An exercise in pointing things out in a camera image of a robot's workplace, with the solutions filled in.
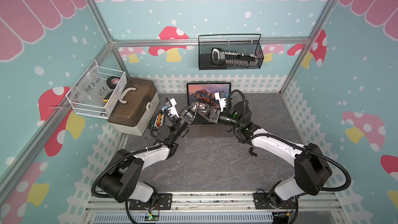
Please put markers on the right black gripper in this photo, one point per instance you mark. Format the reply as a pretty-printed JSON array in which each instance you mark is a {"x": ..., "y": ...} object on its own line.
[{"x": 212, "y": 118}]

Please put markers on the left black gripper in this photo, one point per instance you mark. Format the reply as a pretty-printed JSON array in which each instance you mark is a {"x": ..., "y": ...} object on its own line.
[{"x": 189, "y": 117}]

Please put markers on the grey laptop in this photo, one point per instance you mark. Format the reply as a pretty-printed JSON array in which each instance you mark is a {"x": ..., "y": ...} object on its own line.
[{"x": 209, "y": 99}]

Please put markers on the black mouse battery cover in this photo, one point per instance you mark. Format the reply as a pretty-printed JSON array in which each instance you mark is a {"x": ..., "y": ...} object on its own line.
[{"x": 252, "y": 153}]

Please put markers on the black wireless mouse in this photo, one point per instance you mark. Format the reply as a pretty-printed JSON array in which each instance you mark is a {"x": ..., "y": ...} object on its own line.
[{"x": 203, "y": 108}]

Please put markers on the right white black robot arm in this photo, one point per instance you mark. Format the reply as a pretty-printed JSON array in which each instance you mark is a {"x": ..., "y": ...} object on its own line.
[{"x": 312, "y": 169}]

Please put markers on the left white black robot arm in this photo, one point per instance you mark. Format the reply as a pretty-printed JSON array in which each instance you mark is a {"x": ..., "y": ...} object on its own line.
[{"x": 120, "y": 179}]

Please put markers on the black board yellow connectors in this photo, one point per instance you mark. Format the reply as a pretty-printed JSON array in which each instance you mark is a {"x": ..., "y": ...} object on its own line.
[{"x": 159, "y": 121}]

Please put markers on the brown lid storage box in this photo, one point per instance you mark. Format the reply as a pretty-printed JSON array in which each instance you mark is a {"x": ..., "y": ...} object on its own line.
[{"x": 135, "y": 107}]

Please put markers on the socket set in basket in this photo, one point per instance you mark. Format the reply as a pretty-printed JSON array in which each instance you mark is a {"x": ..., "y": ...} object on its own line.
[{"x": 220, "y": 57}]

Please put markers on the yellow tool in basket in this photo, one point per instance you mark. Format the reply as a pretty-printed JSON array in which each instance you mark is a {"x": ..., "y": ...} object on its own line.
[{"x": 106, "y": 98}]

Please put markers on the black tape roll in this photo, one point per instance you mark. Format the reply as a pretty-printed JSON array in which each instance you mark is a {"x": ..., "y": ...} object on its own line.
[{"x": 113, "y": 81}]

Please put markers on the clear labelled plastic bag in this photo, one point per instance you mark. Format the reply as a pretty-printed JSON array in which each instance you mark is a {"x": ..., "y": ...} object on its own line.
[{"x": 91, "y": 88}]

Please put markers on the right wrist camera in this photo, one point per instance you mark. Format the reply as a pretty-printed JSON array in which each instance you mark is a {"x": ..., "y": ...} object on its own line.
[{"x": 221, "y": 98}]

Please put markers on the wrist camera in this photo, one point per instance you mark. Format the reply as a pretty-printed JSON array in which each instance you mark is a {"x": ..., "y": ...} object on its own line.
[
  {"x": 221, "y": 98},
  {"x": 170, "y": 105}
]

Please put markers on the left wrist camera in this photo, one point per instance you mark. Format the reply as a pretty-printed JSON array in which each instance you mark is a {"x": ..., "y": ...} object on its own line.
[{"x": 170, "y": 105}]

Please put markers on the black mesh wall basket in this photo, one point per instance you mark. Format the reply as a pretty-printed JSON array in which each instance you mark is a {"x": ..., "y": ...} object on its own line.
[{"x": 230, "y": 51}]

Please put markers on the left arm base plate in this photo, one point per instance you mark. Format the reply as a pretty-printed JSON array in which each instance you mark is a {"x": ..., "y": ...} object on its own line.
[{"x": 156, "y": 202}]

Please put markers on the aluminium mounting rail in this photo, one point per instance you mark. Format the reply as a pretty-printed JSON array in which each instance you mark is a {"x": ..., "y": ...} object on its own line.
[{"x": 220, "y": 201}]

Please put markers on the white wire wall basket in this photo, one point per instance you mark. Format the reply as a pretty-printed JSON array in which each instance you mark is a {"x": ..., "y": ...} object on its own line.
[{"x": 104, "y": 112}]

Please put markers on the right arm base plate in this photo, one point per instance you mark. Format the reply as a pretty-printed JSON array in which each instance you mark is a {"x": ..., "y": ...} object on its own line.
[{"x": 265, "y": 200}]

